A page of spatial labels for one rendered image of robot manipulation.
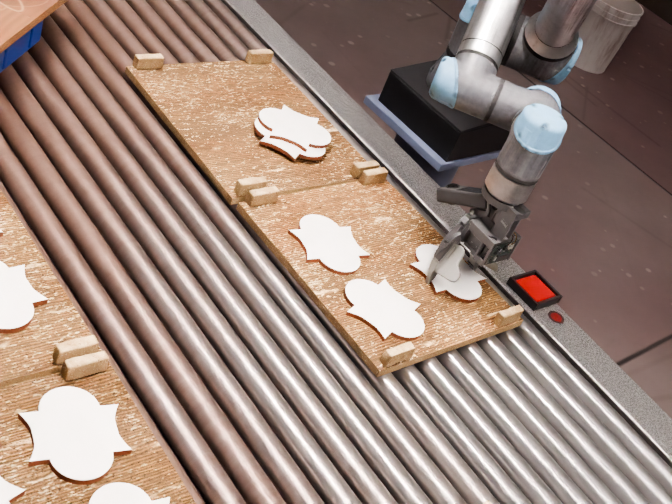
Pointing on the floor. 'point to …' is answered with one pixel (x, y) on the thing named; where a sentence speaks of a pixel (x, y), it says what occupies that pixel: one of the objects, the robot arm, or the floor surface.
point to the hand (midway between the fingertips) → (448, 272)
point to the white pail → (606, 32)
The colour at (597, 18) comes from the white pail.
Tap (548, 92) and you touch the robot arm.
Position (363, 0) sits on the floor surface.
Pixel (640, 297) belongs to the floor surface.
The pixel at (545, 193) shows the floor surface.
